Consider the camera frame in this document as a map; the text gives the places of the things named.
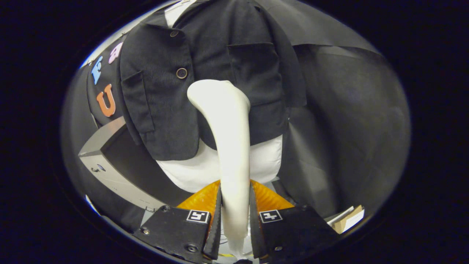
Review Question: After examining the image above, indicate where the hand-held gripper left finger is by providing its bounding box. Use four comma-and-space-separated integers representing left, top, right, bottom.
133, 180, 223, 264

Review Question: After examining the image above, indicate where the white mannequin torso with stand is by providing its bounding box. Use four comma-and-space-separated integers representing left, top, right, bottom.
156, 0, 283, 194

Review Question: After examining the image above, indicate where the black backdrop cloth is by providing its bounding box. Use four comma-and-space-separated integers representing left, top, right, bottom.
60, 0, 411, 228

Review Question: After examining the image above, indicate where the black jacket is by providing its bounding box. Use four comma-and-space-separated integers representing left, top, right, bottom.
119, 0, 307, 161

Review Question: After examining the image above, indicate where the grey drawer cabinet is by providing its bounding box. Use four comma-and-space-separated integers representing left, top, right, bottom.
78, 116, 193, 215

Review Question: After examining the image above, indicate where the cardboard box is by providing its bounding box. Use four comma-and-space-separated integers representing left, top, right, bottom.
327, 205, 365, 234

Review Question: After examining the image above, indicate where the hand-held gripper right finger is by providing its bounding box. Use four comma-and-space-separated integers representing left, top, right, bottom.
250, 180, 340, 264

